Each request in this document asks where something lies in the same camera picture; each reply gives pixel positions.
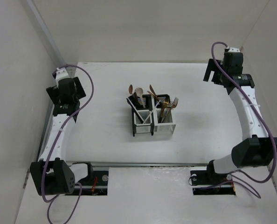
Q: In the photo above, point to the white utensil container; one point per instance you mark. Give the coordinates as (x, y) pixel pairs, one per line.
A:
(163, 123)

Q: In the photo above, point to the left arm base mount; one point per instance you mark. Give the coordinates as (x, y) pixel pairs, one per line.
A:
(94, 181)

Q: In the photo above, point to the silver metal fork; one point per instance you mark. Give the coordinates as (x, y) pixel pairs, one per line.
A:
(169, 108)

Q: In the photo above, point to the black utensil container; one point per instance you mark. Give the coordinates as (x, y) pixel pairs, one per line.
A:
(137, 127)

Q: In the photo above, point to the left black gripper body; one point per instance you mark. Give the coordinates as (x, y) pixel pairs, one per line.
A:
(77, 100)

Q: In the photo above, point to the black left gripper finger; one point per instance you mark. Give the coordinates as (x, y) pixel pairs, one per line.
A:
(54, 94)
(80, 93)

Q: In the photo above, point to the beige plastic spoon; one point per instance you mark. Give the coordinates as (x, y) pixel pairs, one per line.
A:
(139, 92)

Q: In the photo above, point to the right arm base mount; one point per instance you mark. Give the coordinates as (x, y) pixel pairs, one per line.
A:
(202, 184)

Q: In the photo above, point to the copper round spoon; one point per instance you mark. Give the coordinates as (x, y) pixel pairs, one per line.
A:
(130, 89)

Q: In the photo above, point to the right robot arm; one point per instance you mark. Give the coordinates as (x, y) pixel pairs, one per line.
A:
(258, 146)

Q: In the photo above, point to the black chopstick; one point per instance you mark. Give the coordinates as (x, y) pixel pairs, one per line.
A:
(144, 113)

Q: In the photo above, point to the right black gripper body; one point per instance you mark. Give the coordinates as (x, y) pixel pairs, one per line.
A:
(217, 76)

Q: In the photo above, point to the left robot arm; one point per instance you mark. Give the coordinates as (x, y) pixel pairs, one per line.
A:
(51, 174)

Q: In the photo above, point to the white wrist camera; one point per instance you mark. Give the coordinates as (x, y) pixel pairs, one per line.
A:
(232, 49)
(60, 73)

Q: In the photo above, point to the aluminium frame rail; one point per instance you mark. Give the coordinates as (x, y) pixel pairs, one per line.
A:
(53, 51)

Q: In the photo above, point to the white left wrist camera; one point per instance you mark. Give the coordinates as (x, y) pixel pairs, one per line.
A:
(60, 73)

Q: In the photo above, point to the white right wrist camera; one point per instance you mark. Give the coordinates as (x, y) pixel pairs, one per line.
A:
(232, 49)

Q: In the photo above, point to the copper fork with tines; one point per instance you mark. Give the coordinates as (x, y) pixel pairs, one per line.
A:
(176, 100)

